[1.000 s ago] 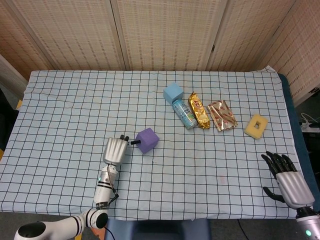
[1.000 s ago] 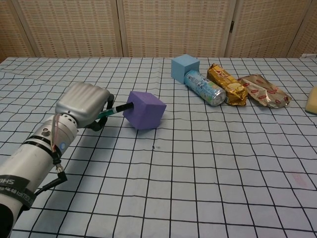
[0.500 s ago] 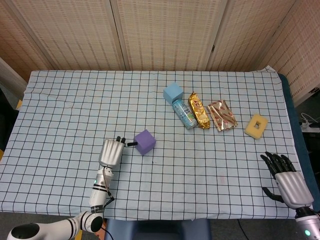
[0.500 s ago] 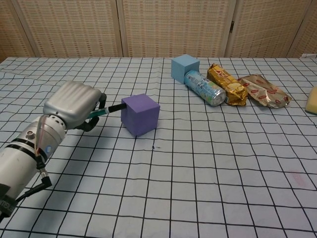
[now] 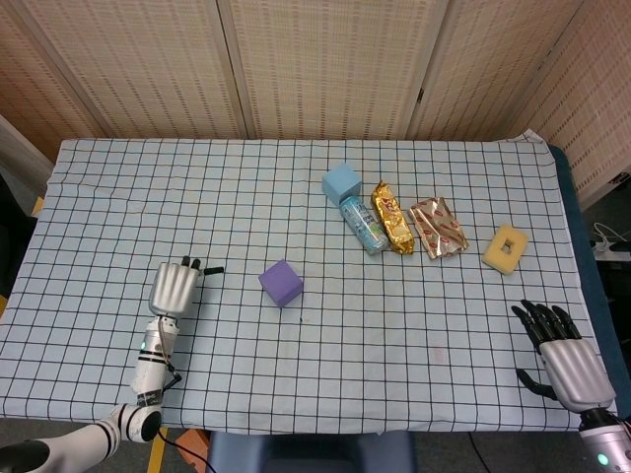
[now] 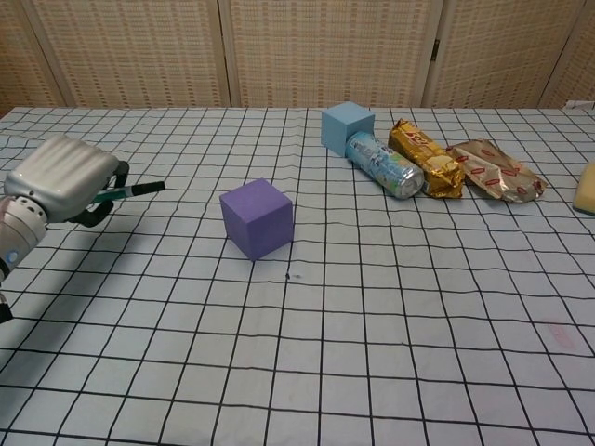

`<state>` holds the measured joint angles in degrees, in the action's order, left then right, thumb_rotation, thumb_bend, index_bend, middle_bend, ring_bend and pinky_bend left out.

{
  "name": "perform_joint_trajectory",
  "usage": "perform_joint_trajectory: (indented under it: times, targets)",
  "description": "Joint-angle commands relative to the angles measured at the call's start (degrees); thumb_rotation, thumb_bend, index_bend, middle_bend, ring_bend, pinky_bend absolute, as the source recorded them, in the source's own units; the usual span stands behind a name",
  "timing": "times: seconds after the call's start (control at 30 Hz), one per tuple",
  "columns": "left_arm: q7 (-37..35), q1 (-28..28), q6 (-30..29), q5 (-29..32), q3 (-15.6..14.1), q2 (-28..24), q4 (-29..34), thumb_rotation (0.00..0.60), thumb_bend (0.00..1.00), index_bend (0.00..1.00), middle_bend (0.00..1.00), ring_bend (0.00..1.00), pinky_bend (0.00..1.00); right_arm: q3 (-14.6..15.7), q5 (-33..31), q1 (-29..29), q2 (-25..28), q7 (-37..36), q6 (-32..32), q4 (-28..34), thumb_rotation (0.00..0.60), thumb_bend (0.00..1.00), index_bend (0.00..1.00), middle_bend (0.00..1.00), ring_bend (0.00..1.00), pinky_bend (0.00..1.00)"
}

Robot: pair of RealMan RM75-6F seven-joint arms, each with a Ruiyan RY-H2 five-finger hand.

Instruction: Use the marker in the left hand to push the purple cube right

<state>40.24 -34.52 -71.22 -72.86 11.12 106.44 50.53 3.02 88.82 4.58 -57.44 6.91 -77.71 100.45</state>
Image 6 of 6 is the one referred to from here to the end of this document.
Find green black marker pen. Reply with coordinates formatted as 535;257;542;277
90;180;166;203

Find yellow sponge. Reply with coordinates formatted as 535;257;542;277
572;160;595;216

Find silver foil packet red logos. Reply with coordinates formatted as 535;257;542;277
445;138;549;204

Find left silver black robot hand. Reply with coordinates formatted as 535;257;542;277
3;135;130;229

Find gold snack packet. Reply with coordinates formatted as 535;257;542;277
388;118;466;199

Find light blue drink can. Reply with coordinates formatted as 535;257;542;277
344;130;425;200

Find white black checkered tablecloth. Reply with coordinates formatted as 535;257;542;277
0;105;595;446

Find purple foam cube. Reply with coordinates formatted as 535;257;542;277
218;177;295;262

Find light blue foam cube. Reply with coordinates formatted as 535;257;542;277
321;102;376;157

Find beige woven folding screen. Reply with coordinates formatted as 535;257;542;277
0;0;595;111

